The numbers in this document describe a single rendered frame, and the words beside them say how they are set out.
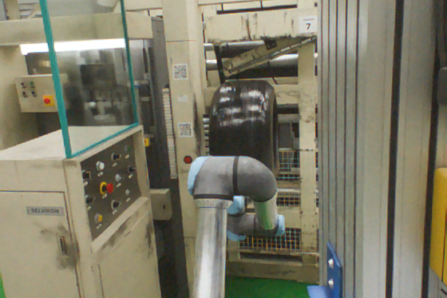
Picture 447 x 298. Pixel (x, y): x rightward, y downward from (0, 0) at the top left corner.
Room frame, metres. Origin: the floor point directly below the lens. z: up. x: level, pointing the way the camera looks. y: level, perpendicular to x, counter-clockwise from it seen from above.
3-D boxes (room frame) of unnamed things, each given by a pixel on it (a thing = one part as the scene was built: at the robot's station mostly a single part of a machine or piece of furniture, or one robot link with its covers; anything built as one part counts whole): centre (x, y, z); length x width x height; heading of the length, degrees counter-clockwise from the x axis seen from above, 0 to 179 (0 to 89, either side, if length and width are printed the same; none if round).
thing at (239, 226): (1.30, -0.03, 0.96); 0.11 x 0.08 x 0.11; 79
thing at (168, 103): (1.88, 0.29, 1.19); 0.05 x 0.04 x 0.48; 168
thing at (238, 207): (1.30, -0.01, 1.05); 0.11 x 0.08 x 0.09; 168
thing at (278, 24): (2.13, -0.24, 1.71); 0.61 x 0.25 x 0.15; 78
